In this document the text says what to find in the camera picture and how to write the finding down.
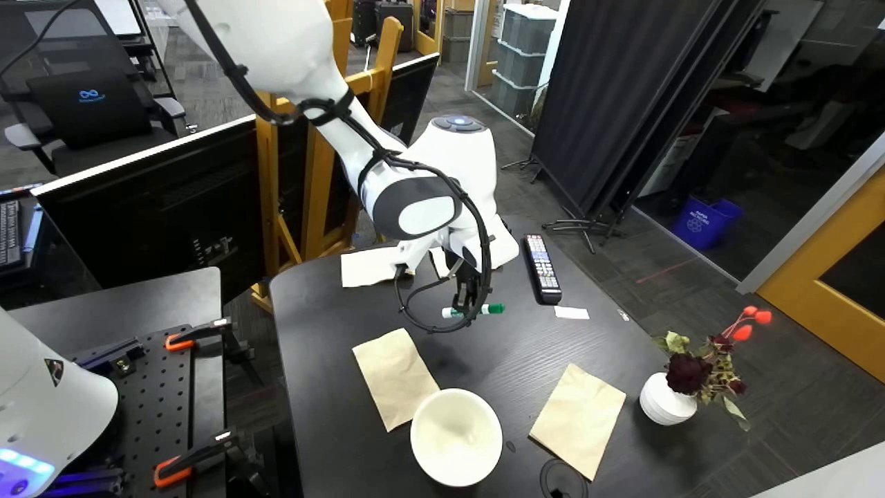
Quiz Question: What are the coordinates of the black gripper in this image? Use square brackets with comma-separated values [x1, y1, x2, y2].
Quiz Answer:
[444, 242, 488, 325]

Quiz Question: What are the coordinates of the white bowl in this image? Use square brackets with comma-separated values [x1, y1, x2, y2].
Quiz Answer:
[405, 388, 506, 491]

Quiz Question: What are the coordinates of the long black remote control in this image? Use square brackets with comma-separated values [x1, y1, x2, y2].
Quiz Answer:
[519, 232, 563, 307]

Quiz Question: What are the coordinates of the wooden easel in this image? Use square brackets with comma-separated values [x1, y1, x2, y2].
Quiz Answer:
[249, 0, 444, 271]

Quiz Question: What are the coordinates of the white round vase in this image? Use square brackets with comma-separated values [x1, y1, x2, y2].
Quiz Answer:
[638, 370, 699, 429]

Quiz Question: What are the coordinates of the white vase with flowers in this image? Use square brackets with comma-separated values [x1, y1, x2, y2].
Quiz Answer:
[660, 304, 776, 434]

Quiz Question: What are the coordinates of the blue plastic bin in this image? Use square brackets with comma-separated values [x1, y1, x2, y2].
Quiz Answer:
[670, 193, 746, 253]

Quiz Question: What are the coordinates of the grey plastic drawer stack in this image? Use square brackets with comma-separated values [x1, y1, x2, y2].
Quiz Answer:
[488, 0, 560, 119]

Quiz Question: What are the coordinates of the black folding room divider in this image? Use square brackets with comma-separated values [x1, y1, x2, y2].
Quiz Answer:
[530, 0, 768, 225]

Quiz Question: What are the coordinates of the large black panel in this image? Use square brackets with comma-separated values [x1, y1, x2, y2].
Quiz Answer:
[33, 54, 441, 300]

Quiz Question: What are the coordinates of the yellow wooden door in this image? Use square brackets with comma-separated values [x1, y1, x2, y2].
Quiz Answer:
[758, 168, 885, 388]

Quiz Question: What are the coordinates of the black laptop with blue logo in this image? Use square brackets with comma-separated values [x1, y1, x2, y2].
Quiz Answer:
[22, 65, 159, 150]

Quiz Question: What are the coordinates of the orange handled black clamp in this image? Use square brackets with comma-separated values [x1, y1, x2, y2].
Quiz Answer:
[150, 426, 267, 494]
[163, 316, 251, 365]

